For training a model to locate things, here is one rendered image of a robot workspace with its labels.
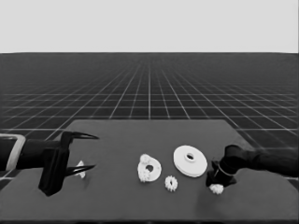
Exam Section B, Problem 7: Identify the small white toothed gear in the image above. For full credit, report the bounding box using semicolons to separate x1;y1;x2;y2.
164;175;179;192
139;153;151;166
137;168;151;184
208;183;225;196

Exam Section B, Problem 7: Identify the large thick white disc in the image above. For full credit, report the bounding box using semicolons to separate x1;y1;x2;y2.
173;145;208;178

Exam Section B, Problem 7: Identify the small white T-shaped piece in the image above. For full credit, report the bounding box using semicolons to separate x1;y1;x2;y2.
76;160;87;179

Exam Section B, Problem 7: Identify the white round carrier with pins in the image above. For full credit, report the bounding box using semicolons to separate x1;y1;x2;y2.
136;153;163;184

